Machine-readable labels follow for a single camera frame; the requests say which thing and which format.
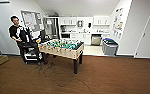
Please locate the white base cabinet two doors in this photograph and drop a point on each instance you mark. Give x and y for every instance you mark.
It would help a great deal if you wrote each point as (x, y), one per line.
(82, 38)

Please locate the wooden foosball table green field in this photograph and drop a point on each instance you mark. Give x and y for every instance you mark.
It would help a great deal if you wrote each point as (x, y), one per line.
(62, 46)

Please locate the black built-in microwave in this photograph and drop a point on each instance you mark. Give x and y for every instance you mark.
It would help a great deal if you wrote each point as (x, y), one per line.
(65, 35)

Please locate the black coffee maker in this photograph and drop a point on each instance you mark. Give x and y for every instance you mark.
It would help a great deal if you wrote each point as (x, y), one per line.
(63, 28)

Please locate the blue lid trash bin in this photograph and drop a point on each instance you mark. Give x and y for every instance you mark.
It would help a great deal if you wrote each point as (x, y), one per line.
(107, 39)

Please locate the grey trash bin black lid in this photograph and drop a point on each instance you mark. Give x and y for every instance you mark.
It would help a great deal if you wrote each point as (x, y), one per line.
(110, 49)

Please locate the black monitor screen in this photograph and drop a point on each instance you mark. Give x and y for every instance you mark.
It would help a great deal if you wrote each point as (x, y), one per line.
(42, 34)

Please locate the green lid trash bin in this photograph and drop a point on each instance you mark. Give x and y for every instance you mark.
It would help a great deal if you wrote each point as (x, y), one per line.
(111, 42)

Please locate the black wheeled cart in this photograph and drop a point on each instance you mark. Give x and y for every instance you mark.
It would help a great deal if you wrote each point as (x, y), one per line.
(31, 53)

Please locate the grey notice board with papers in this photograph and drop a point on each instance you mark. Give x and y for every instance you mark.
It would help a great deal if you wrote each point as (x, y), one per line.
(31, 20)

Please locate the person in dark jacket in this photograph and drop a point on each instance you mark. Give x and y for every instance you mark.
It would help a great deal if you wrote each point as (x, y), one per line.
(19, 31)

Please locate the white room door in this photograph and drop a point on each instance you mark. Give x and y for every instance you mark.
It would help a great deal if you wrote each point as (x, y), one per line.
(149, 30)

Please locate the brown cork wall sign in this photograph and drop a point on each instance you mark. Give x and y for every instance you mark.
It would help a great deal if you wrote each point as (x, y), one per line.
(120, 27)

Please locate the large printed wall poster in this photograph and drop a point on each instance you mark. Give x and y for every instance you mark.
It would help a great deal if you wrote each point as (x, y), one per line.
(118, 16)

